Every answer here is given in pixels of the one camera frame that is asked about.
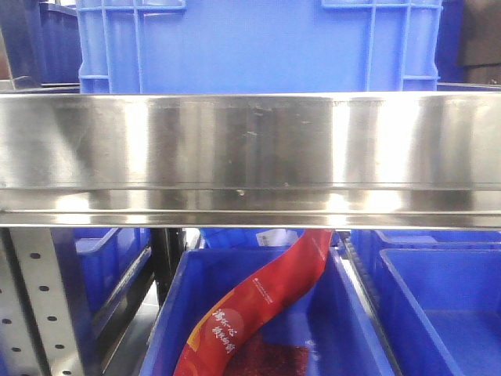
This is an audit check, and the large blue crate on shelf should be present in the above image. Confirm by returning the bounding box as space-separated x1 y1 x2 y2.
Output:
76 0 442 94

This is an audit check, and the blue bin lower left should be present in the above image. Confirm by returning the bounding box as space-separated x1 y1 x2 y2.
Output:
74 227 153 314

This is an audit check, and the stainless steel shelf rail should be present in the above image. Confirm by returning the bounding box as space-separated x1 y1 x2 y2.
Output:
1 92 500 229

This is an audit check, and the blue bin lower right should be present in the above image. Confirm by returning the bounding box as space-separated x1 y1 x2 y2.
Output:
350 230 500 375

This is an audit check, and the blue bin lower centre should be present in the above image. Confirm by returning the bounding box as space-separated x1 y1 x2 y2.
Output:
139 248 394 375

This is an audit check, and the red printed bag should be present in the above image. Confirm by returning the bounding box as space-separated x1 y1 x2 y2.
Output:
173 229 333 375

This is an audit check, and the perforated steel shelf upright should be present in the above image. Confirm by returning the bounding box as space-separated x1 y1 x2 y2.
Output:
1 228 85 375

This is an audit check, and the blue bin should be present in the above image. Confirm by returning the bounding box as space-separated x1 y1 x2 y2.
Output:
139 248 394 375
74 227 153 314
350 230 500 375

